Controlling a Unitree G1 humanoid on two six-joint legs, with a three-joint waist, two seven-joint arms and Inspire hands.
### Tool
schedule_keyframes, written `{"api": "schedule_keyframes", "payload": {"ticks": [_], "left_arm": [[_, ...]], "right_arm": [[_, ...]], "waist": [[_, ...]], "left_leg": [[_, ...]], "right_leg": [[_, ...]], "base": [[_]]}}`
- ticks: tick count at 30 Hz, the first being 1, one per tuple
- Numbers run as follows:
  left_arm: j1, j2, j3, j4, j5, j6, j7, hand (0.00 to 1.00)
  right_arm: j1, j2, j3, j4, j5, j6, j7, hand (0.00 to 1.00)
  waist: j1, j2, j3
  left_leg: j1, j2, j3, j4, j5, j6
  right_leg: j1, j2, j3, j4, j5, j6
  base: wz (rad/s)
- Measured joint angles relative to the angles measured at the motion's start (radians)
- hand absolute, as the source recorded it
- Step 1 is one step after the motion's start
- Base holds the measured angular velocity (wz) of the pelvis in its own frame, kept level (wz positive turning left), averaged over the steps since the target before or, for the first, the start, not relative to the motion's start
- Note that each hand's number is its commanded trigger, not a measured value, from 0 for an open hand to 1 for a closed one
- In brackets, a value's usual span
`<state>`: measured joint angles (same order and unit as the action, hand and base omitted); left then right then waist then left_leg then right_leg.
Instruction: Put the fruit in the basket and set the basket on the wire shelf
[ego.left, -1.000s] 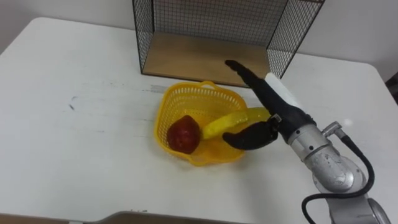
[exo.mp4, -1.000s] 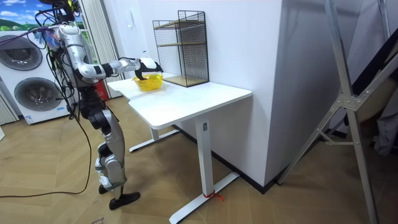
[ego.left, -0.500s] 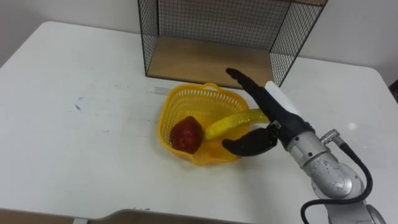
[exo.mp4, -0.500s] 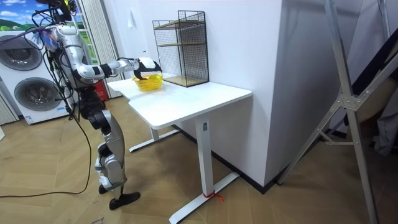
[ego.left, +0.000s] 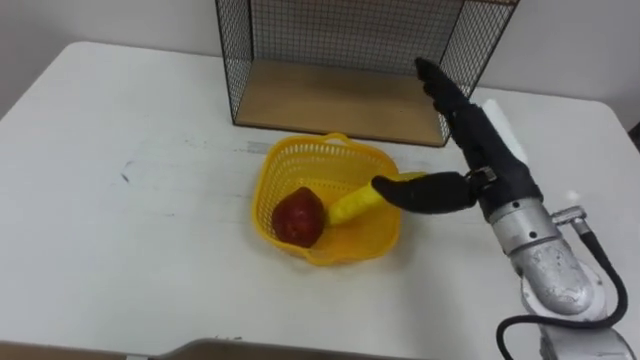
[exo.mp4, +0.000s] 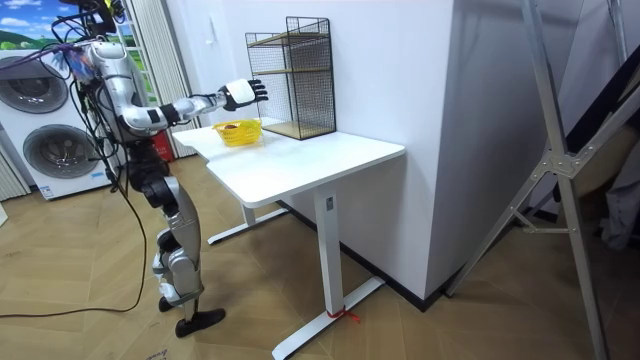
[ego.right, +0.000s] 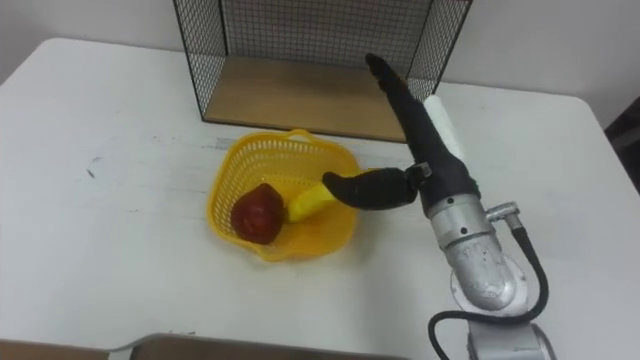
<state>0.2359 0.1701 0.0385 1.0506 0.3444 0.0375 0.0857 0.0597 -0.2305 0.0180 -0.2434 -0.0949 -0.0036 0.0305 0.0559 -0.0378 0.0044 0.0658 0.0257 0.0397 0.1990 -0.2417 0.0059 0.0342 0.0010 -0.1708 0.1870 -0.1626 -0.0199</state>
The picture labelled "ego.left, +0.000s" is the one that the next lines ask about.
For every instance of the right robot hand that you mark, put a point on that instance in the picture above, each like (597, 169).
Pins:
(480, 145)

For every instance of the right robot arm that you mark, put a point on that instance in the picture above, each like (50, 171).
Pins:
(550, 265)

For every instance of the yellow banana soft toy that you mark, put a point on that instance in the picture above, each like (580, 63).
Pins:
(352, 204)

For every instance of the yellow plastic basket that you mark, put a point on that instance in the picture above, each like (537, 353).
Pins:
(327, 197)

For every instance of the red fruit soft toy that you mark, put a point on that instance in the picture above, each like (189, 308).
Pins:
(298, 218)

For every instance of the white table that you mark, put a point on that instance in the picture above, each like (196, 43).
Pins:
(200, 200)

